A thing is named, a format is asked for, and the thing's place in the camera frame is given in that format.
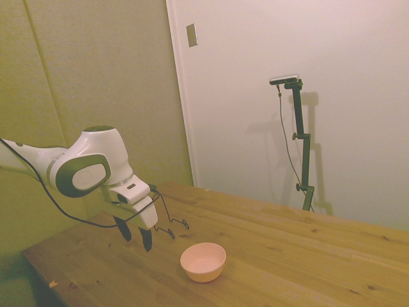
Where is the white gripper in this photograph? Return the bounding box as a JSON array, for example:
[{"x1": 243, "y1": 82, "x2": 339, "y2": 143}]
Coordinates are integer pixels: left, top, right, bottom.
[{"x1": 102, "y1": 187, "x2": 160, "y2": 253}]

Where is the pink bowl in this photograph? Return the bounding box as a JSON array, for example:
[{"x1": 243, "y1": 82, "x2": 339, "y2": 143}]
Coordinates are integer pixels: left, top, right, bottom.
[{"x1": 180, "y1": 242, "x2": 228, "y2": 284}]

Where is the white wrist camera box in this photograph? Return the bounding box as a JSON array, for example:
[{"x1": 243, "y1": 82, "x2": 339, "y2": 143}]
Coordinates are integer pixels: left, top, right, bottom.
[{"x1": 114, "y1": 175, "x2": 153, "y2": 206}]

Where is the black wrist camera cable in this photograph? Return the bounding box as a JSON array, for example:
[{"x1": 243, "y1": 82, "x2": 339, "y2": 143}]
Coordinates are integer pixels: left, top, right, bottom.
[{"x1": 0, "y1": 137, "x2": 160, "y2": 229}]

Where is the white door frame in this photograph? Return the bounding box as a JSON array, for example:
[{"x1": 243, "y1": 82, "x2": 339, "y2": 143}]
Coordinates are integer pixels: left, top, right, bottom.
[{"x1": 165, "y1": 0, "x2": 199, "y2": 188}]

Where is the black camera stand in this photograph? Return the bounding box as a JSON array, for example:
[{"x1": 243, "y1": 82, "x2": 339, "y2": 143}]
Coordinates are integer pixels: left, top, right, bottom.
[{"x1": 283, "y1": 79, "x2": 316, "y2": 212}]

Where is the grey wall switch plate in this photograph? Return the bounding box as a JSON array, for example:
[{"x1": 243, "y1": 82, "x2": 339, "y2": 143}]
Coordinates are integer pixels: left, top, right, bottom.
[{"x1": 185, "y1": 22, "x2": 199, "y2": 49}]

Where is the silver exterior camera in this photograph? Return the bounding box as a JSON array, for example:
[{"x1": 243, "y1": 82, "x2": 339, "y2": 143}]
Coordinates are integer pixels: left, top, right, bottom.
[{"x1": 269, "y1": 73, "x2": 300, "y2": 86}]

